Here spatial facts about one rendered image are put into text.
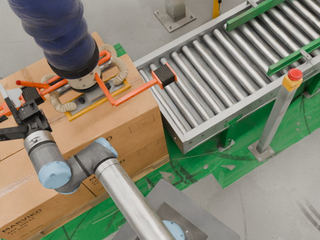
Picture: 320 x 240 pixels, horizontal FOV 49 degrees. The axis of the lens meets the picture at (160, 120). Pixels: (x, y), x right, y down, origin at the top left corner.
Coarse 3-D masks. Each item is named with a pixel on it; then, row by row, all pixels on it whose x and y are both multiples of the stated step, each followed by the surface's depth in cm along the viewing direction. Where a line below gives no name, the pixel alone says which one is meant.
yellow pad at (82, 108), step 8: (112, 80) 172; (112, 88) 170; (120, 88) 170; (128, 88) 171; (80, 96) 169; (104, 96) 168; (112, 96) 169; (80, 104) 167; (88, 104) 167; (96, 104) 167; (64, 112) 167; (72, 112) 166; (80, 112) 166
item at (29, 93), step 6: (24, 90) 159; (30, 90) 159; (36, 90) 158; (24, 96) 158; (30, 96) 157; (36, 96) 157; (42, 96) 158; (24, 102) 155; (36, 102) 159; (42, 102) 160
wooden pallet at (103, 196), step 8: (160, 160) 259; (168, 160) 268; (152, 168) 267; (136, 176) 265; (104, 192) 249; (96, 200) 253; (80, 208) 258; (88, 208) 258; (64, 216) 244; (72, 216) 256; (56, 224) 255; (40, 232) 246; (48, 232) 253
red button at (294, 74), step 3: (291, 69) 177; (294, 69) 176; (297, 69) 176; (288, 72) 177; (291, 72) 176; (294, 72) 176; (297, 72) 176; (300, 72) 175; (288, 75) 176; (291, 75) 175; (294, 75) 175; (297, 75) 175; (300, 75) 175; (291, 78) 175; (294, 78) 174; (297, 78) 174; (300, 78) 175
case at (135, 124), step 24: (48, 96) 194; (72, 96) 193; (120, 96) 190; (144, 96) 189; (48, 120) 187; (72, 120) 186; (96, 120) 185; (120, 120) 183; (144, 120) 191; (72, 144) 180; (120, 144) 201; (144, 144) 217
